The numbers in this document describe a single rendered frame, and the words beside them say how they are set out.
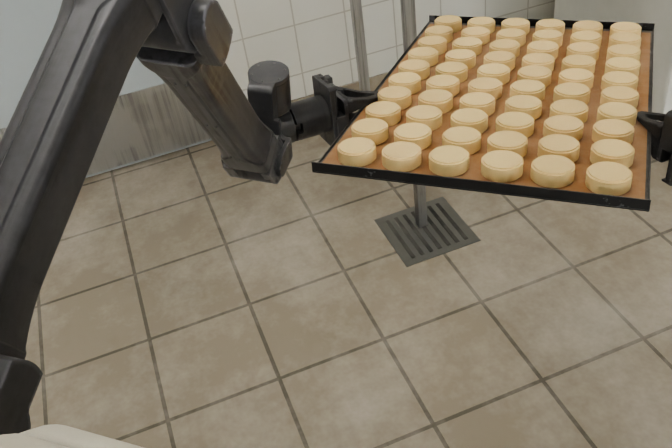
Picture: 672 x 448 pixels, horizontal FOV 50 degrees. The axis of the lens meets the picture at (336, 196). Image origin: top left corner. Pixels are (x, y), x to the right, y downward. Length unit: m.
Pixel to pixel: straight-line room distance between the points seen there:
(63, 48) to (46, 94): 0.04
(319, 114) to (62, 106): 0.58
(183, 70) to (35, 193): 0.24
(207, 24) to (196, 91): 0.12
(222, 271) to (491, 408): 0.93
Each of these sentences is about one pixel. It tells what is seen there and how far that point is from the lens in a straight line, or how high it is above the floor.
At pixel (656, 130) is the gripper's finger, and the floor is 0.98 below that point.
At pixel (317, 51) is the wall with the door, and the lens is 2.85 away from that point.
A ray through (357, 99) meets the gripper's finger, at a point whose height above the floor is 0.98.
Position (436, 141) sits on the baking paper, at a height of 0.97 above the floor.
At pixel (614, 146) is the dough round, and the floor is 0.99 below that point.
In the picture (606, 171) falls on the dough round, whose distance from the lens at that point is 0.89.
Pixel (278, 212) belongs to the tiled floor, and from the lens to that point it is 2.48.
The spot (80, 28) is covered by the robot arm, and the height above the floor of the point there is 1.32.
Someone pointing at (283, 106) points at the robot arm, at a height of 1.02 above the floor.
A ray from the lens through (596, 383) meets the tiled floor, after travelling 1.95.
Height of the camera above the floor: 1.52
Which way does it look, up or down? 37 degrees down
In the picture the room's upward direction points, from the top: 9 degrees counter-clockwise
